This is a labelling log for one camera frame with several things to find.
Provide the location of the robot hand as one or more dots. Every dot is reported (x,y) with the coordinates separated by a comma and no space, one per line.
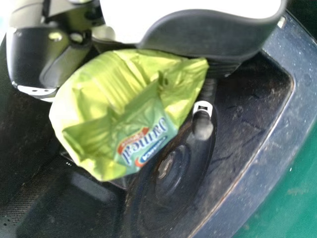
(210,32)

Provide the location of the yellow-green biscuit packet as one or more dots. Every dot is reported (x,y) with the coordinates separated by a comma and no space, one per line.
(119,104)

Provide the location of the black oven with glass door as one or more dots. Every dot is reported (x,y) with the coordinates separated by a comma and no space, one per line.
(247,129)

